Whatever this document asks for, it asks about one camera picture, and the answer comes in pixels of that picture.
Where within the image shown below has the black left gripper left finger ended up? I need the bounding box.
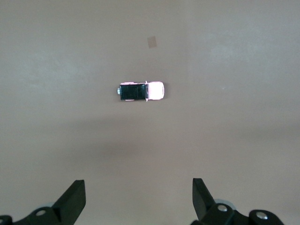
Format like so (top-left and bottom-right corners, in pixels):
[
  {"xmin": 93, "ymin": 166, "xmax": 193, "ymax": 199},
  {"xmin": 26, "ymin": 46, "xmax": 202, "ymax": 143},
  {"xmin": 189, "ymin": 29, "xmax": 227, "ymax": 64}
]
[{"xmin": 0, "ymin": 179, "xmax": 87, "ymax": 225}]

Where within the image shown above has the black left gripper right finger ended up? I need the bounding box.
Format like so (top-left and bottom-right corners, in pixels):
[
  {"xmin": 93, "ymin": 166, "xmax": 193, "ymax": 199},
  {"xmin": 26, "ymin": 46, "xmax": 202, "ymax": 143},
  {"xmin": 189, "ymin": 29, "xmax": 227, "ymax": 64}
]
[{"xmin": 191, "ymin": 178, "xmax": 285, "ymax": 225}]

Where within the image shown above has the pink jeep toy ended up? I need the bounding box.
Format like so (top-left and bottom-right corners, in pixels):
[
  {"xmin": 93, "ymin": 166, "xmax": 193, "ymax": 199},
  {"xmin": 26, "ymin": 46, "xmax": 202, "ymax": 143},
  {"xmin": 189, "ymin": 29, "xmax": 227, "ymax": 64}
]
[{"xmin": 116, "ymin": 81, "xmax": 165, "ymax": 102}]

